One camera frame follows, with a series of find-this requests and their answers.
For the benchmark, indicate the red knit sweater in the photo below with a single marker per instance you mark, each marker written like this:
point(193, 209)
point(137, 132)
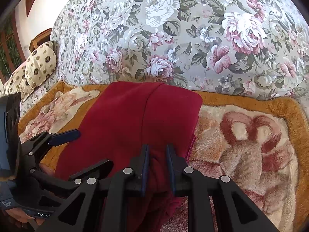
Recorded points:
point(125, 125)

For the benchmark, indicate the floral print bed cover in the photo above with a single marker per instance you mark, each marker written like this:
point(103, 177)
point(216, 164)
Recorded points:
point(193, 29)

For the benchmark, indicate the wooden headboard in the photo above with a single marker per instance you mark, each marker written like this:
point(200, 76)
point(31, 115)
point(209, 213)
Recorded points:
point(39, 37)

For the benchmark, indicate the person's left hand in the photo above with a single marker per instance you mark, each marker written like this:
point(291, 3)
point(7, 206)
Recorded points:
point(17, 217)

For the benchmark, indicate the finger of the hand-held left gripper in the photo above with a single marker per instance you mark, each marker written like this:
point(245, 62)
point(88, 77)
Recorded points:
point(96, 169)
point(65, 135)

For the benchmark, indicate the brown wooden window frame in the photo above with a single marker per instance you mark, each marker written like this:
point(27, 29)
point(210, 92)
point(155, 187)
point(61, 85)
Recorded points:
point(18, 38)

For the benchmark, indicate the fluffy rose print blanket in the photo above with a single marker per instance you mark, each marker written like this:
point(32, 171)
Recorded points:
point(241, 149)

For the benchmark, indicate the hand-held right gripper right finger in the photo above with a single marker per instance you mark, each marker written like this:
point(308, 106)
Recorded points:
point(171, 171)

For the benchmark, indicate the cream patterned pillow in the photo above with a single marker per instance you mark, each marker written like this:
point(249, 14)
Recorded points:
point(39, 62)
point(14, 82)

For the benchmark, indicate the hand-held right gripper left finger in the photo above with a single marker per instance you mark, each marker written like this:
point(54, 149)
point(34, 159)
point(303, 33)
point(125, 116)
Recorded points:
point(144, 169)

